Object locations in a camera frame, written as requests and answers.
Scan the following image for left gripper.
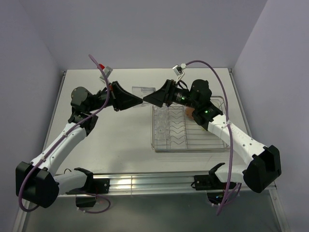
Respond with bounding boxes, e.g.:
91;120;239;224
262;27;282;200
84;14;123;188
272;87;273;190
87;81;142;112

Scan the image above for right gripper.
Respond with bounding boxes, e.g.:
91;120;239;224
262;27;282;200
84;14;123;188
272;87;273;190
143;79;199;109

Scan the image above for clear glass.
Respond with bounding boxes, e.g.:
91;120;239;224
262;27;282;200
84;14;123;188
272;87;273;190
132;87;156;108
155;127;169;141
155;117;169;129
155;108;168;118

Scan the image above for orange floral mug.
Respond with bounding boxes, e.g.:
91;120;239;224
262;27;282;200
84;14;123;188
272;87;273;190
185;107;195;120

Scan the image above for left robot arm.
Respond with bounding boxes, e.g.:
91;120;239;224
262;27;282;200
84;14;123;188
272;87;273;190
15;81;143;212

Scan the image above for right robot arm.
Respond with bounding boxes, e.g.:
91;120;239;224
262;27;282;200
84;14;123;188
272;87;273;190
143;79;281;193

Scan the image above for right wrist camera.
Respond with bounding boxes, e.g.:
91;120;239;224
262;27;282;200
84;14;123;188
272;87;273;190
172;63;186;84

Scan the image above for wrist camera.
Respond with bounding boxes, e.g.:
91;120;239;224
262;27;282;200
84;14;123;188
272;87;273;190
99;64;113;81
172;63;186;84

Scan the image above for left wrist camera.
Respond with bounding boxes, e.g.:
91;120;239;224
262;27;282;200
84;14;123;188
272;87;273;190
99;64;113;81

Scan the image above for wire dish rack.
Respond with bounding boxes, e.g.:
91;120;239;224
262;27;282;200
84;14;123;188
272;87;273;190
151;104;229;152

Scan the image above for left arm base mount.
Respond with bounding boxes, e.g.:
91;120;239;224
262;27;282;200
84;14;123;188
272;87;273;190
66;178;110;195

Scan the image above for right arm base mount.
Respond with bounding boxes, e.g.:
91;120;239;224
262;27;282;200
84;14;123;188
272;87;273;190
191;174;226;190

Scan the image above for black box under rail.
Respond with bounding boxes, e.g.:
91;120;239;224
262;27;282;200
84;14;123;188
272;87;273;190
75;196;97;208

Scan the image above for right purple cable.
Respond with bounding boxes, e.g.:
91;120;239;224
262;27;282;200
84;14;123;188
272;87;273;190
185;59;242;216

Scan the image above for purple cable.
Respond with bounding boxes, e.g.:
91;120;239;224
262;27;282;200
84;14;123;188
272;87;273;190
18;54;114;215
185;59;242;216

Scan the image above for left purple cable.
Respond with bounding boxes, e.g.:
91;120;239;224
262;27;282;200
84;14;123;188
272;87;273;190
18;54;114;215

